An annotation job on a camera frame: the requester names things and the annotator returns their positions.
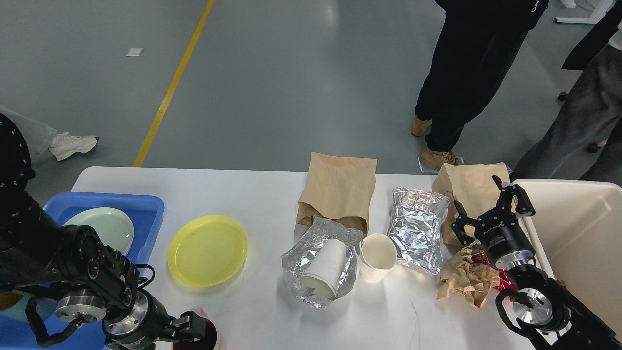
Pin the person in grey trousers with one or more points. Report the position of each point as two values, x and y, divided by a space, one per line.
594 102

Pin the silver foil bag right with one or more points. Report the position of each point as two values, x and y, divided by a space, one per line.
415 228

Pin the white furniture base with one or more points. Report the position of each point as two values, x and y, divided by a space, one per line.
584 12

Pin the brown paper bag right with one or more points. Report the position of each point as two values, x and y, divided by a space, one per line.
473 187

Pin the brown paper bag middle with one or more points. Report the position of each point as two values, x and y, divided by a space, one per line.
339 189

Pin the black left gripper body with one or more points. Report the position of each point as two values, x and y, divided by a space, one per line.
147 323

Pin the person with white sneaker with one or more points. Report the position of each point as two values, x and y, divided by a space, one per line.
41 137

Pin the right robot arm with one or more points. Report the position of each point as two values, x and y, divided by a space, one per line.
541 309

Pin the crumpled brown paper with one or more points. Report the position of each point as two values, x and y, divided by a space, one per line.
462 276

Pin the person in black clothes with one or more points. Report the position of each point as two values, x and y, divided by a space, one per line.
476 47

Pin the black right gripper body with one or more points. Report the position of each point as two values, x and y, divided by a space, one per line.
504 242

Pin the brown paper bag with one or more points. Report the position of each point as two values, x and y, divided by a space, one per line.
473 187
339 189

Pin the yellow plastic plate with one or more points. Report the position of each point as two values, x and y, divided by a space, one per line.
207 251

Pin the blue plastic tray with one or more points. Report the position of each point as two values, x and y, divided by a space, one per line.
146 213

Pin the pale green plate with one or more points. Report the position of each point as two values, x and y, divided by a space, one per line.
114 227

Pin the white paper cup upright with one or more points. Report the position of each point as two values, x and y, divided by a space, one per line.
376 256

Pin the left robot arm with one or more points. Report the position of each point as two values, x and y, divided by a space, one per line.
73 278

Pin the pink mug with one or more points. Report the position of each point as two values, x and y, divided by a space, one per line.
211 341

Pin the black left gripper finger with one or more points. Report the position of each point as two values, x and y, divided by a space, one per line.
187 328

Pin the cream plastic bin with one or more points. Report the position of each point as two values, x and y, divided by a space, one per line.
579 226

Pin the teal green mug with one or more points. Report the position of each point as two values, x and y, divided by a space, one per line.
12 306

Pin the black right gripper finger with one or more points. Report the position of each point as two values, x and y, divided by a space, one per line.
510 194
462 220

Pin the white paper cup lying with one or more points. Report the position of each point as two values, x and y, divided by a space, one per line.
323 273

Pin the red wrapper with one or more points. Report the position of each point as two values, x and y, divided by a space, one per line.
479 256

